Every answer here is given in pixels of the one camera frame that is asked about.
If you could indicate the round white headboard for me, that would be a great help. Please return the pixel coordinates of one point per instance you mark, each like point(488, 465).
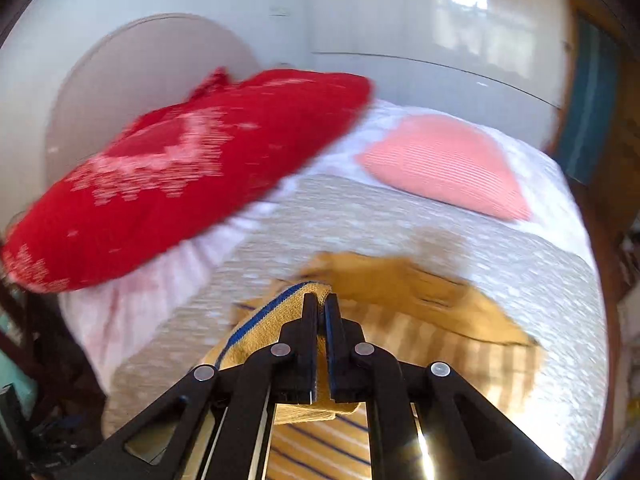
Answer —
point(144, 65)

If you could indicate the pink knit cushion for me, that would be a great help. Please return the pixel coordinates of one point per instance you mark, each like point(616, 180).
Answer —
point(445, 159)

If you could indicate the red embroidered long pillow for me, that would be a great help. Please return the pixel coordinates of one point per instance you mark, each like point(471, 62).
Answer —
point(176, 171)

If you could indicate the beige white-dotted bedspread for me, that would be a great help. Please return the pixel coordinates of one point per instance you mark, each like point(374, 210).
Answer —
point(552, 294)

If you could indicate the yellow striped knit sweater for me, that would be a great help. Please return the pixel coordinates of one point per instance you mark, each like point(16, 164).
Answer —
point(417, 316)

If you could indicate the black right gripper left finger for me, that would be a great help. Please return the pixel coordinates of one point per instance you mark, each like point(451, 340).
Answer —
point(240, 401)

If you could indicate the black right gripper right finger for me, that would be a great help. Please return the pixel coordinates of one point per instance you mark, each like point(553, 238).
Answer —
point(425, 422)

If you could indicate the brown wooden door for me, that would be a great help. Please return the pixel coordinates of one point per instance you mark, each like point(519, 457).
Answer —
point(589, 143)

